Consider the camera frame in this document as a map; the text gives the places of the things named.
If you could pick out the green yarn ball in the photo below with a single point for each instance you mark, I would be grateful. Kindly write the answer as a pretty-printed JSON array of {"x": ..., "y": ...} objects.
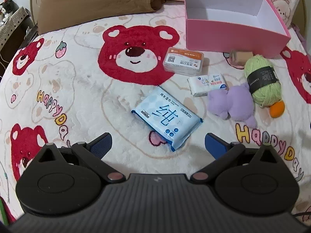
[{"x": 262, "y": 77}]

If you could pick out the purple plush toy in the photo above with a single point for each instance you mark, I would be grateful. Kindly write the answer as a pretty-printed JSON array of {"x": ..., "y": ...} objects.
[{"x": 235, "y": 104}]

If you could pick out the dark wooden nightstand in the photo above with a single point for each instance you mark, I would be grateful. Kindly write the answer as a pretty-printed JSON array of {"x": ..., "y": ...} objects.
[{"x": 17, "y": 41}]

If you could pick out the patterned beige cloth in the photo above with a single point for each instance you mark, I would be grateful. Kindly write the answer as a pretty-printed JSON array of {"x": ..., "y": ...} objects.
[{"x": 14, "y": 23}]

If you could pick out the small gold-capped bottle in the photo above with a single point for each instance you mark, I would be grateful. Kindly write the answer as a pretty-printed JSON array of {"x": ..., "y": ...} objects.
[{"x": 241, "y": 58}]

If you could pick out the brown pillow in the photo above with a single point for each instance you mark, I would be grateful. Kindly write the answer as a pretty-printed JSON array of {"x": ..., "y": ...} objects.
[{"x": 92, "y": 4}]

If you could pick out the blue wet wipes packet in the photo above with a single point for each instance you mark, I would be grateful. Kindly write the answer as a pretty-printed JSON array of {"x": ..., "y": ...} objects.
[{"x": 165, "y": 116}]

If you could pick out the black plush toy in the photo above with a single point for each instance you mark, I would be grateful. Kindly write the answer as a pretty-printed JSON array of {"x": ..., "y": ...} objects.
[{"x": 7, "y": 8}]

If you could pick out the pink cardboard box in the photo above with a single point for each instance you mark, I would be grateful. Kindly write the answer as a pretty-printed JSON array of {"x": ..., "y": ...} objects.
[{"x": 230, "y": 36}]

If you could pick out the small white tissue packet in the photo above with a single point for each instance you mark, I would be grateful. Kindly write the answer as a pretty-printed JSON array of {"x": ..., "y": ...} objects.
[{"x": 206, "y": 85}]

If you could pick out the small orange fruit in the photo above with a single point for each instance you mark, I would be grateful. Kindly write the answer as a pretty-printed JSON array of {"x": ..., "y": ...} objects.
[{"x": 277, "y": 110}]

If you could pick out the red bear print blanket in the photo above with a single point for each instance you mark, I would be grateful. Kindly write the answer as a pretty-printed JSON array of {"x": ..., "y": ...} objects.
[{"x": 73, "y": 77}]

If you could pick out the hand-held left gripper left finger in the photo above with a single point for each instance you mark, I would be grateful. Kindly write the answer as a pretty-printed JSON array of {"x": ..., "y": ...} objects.
[{"x": 102, "y": 142}]

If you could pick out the clear plastic box orange label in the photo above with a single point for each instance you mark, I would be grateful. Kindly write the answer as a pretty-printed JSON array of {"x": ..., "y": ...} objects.
[{"x": 182, "y": 60}]

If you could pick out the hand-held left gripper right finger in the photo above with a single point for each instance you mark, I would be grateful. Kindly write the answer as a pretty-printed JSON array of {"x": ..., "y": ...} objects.
[{"x": 215, "y": 145}]

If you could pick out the wooden bed headboard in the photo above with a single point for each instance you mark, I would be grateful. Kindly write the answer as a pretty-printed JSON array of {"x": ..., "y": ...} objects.
[{"x": 33, "y": 2}]

